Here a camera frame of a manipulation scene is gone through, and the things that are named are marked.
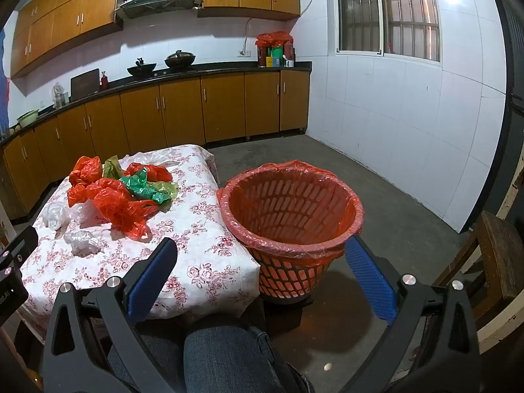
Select floral tablecloth table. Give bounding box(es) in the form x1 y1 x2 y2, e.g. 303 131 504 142
20 144 261 342

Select large red plastic bag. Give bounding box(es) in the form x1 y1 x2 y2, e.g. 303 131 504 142
66 177 159 241

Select pink and blue curtain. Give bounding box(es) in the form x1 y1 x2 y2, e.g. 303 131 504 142
0 28 10 132

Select person's jeans-clad leg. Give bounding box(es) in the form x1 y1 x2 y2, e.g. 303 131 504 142
107 323 314 393

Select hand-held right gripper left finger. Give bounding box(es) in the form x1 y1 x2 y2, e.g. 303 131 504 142
41 236 178 393

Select small red plastic bag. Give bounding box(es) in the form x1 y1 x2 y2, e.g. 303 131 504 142
69 156 104 187

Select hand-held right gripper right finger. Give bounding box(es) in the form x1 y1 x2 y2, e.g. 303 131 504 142
340 236 480 393

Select dark cutting board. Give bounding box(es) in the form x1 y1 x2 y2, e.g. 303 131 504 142
70 68 101 103

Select open black wok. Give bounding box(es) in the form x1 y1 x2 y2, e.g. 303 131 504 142
126 58 158 77

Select black wok with lid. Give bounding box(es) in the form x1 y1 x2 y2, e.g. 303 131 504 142
164 50 197 70

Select crumpled red plastic bag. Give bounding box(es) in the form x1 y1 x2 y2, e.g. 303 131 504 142
123 163 174 184

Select orange plastic waste basket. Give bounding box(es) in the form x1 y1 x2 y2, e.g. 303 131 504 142
219 163 364 301

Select red plastic basket liner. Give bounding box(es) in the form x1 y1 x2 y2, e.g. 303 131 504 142
216 159 365 269

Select red bag over boxes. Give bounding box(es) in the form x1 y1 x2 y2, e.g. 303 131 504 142
254 31 294 48

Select green plastic bag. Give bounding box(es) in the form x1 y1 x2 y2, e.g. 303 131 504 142
120 169 173 205

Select wooden lower kitchen cabinets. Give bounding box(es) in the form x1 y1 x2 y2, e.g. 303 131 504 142
0 69 311 221

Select white plastic bag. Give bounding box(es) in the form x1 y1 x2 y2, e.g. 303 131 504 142
43 202 83 231

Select yellow-green plastic bag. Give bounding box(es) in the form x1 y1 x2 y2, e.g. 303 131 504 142
155 181 181 198
102 156 124 181

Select black kitchen countertop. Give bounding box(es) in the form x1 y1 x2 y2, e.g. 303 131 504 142
0 61 313 145

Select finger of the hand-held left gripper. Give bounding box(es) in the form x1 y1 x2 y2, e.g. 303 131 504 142
0 227 40 278

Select long wooden wall cabinets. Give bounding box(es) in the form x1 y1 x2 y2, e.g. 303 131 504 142
10 0 124 79

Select wooden chair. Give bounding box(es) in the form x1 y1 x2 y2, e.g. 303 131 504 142
433 210 524 330

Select green basin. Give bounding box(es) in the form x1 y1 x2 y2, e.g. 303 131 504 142
16 109 41 128

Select barred window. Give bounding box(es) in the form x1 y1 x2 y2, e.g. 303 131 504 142
335 0 443 64

